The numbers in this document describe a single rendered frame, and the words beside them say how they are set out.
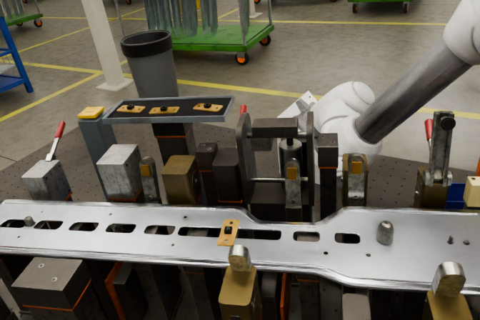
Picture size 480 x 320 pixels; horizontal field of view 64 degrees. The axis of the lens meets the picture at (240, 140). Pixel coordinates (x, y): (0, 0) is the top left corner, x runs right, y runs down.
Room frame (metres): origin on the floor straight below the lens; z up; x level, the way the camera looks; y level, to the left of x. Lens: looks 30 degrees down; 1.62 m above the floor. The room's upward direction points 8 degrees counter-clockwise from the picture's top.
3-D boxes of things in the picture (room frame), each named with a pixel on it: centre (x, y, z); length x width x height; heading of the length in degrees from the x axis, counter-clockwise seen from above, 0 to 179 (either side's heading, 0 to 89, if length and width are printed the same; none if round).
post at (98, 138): (1.12, 0.45, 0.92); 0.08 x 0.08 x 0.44; 76
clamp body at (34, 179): (0.99, 0.58, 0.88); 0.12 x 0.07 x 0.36; 166
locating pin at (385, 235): (0.59, -0.28, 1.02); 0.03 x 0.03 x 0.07
